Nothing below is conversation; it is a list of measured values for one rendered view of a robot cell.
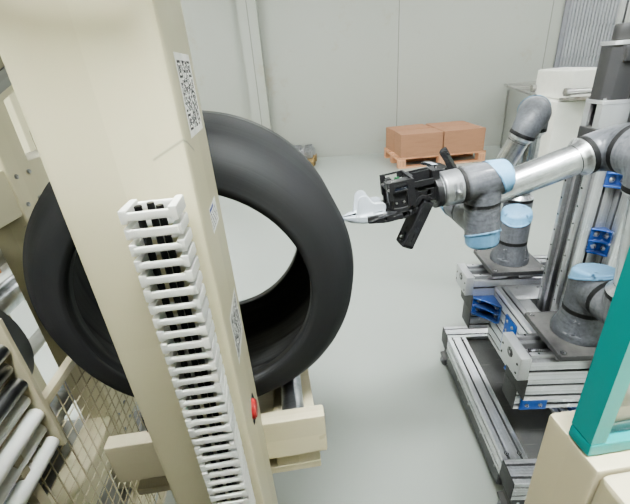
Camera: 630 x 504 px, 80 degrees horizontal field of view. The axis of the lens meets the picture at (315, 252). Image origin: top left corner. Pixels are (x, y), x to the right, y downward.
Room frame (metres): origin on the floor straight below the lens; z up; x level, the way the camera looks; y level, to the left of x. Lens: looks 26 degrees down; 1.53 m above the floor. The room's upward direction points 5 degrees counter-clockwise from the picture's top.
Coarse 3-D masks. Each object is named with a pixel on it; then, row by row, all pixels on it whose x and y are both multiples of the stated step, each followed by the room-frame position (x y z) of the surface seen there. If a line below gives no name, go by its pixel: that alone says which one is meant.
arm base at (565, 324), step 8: (560, 312) 0.94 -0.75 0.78; (568, 312) 0.91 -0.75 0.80; (552, 320) 0.95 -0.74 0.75; (560, 320) 0.92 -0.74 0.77; (568, 320) 0.90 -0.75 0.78; (576, 320) 0.89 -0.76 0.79; (584, 320) 0.88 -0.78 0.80; (592, 320) 0.87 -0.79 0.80; (552, 328) 0.94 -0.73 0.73; (560, 328) 0.91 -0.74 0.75; (568, 328) 0.89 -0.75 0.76; (576, 328) 0.88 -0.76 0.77; (584, 328) 0.87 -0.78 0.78; (592, 328) 0.86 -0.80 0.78; (600, 328) 0.86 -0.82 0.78; (560, 336) 0.90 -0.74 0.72; (568, 336) 0.88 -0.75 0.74; (576, 336) 0.87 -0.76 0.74; (584, 336) 0.86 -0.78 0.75; (592, 336) 0.86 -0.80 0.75; (576, 344) 0.87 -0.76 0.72; (584, 344) 0.86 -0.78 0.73; (592, 344) 0.85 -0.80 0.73
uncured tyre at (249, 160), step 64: (256, 128) 0.71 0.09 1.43; (256, 192) 0.55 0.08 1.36; (320, 192) 0.60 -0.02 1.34; (64, 256) 0.53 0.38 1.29; (320, 256) 0.56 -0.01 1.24; (64, 320) 0.52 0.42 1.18; (256, 320) 0.81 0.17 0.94; (320, 320) 0.56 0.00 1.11; (128, 384) 0.53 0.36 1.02; (256, 384) 0.55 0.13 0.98
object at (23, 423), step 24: (0, 336) 0.51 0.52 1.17; (0, 360) 0.48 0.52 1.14; (0, 384) 0.47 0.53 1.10; (24, 384) 0.50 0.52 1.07; (0, 408) 0.44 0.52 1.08; (24, 408) 0.49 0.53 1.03; (48, 408) 0.51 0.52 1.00; (0, 432) 0.43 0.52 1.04; (24, 432) 0.46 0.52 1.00; (48, 432) 0.51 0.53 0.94; (0, 456) 0.41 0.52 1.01; (24, 456) 0.44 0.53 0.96; (48, 456) 0.47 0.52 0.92; (0, 480) 0.38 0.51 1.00; (24, 480) 0.42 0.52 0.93
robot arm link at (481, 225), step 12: (456, 204) 0.85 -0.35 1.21; (456, 216) 0.82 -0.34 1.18; (468, 216) 0.76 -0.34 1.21; (480, 216) 0.74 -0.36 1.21; (492, 216) 0.74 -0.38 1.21; (468, 228) 0.76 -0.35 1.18; (480, 228) 0.74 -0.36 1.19; (492, 228) 0.74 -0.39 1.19; (468, 240) 0.76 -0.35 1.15; (480, 240) 0.74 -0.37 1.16; (492, 240) 0.74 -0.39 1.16
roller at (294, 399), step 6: (294, 378) 0.62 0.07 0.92; (300, 378) 0.63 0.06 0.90; (288, 384) 0.60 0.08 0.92; (294, 384) 0.60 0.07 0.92; (300, 384) 0.61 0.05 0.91; (282, 390) 0.59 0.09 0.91; (288, 390) 0.58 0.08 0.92; (294, 390) 0.58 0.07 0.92; (300, 390) 0.59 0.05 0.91; (282, 396) 0.58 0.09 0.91; (288, 396) 0.57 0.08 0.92; (294, 396) 0.57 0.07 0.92; (300, 396) 0.57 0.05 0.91; (282, 402) 0.56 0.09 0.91; (288, 402) 0.55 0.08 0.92; (294, 402) 0.55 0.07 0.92; (300, 402) 0.55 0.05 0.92; (282, 408) 0.55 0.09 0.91; (288, 408) 0.54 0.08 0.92; (294, 408) 0.53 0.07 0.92
